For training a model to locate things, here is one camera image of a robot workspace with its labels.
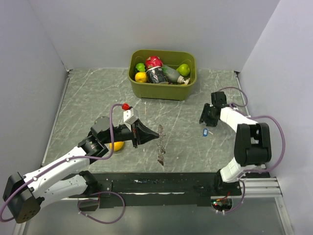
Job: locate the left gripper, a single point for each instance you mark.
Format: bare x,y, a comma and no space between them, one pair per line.
144,134

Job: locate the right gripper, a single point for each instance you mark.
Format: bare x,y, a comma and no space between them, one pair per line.
204,116

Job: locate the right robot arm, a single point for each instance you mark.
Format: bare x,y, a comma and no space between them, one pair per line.
252,147

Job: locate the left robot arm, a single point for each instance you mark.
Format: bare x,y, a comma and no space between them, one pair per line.
25,195

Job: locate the yellow lemon on table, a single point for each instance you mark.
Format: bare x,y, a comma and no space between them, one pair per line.
117,146

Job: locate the olive green plastic bin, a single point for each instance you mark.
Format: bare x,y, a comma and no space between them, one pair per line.
171,58

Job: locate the grey pump bottle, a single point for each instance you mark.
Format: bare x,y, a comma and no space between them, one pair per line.
174,76

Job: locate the yellow lemon in bin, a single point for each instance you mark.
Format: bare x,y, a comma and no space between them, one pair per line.
141,77

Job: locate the black can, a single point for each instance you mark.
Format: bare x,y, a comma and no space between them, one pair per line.
156,75

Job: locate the green pepper toy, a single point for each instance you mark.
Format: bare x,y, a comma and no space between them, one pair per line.
140,67

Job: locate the red dragon fruit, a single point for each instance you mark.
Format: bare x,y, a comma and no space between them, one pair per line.
153,61

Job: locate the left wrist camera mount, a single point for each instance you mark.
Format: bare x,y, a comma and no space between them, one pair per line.
130,115

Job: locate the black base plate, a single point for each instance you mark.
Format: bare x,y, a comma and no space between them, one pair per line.
113,199

